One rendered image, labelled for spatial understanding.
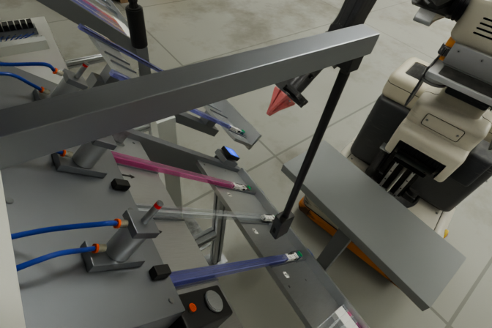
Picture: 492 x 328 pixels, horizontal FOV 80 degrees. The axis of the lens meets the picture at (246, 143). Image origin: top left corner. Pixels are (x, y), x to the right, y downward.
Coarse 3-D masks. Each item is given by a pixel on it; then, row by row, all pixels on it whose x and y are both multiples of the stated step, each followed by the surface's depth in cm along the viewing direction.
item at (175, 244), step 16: (128, 144) 55; (128, 176) 47; (144, 176) 50; (144, 192) 47; (160, 192) 50; (160, 224) 43; (176, 224) 46; (160, 240) 41; (176, 240) 43; (192, 240) 46; (160, 256) 38; (176, 256) 40; (192, 256) 43; (176, 288) 35; (192, 288) 38
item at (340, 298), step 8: (240, 176) 89; (248, 176) 87; (248, 184) 87; (256, 184) 86; (256, 192) 85; (264, 200) 83; (264, 208) 82; (272, 208) 81; (288, 232) 77; (296, 240) 76; (296, 248) 75; (304, 248) 74; (304, 256) 74; (312, 256) 73; (312, 264) 72; (320, 272) 71; (320, 280) 70; (328, 280) 69; (328, 288) 69; (336, 288) 68; (336, 296) 68; (344, 296) 68; (344, 304) 67; (352, 312) 65; (360, 320) 64
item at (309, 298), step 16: (224, 176) 79; (224, 192) 70; (240, 192) 78; (240, 208) 70; (256, 208) 78; (240, 224) 63; (256, 224) 69; (256, 240) 62; (272, 240) 69; (288, 240) 76; (272, 272) 57; (288, 272) 62; (304, 272) 67; (288, 288) 56; (304, 288) 61; (320, 288) 67; (304, 304) 56; (320, 304) 61; (336, 304) 67; (304, 320) 52; (320, 320) 55
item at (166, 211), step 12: (144, 204) 42; (156, 216) 44; (168, 216) 46; (180, 216) 48; (192, 216) 50; (204, 216) 53; (216, 216) 56; (228, 216) 59; (240, 216) 63; (252, 216) 67; (264, 216) 73
